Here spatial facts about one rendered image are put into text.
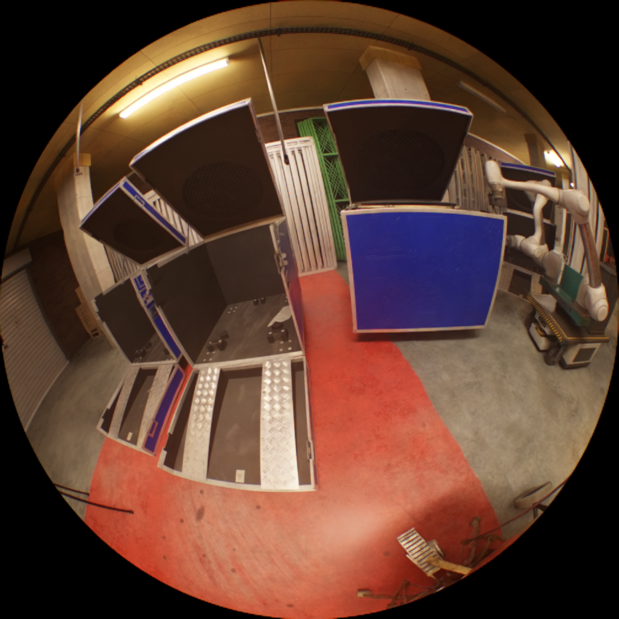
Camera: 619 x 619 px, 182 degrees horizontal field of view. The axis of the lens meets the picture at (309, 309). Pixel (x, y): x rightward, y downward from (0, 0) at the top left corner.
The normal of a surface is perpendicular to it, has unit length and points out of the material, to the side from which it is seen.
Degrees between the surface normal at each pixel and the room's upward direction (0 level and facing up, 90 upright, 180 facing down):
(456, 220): 90
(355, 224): 90
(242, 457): 2
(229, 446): 2
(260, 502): 0
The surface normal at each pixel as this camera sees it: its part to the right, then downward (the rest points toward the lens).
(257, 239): 0.06, 0.50
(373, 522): -0.18, -0.85
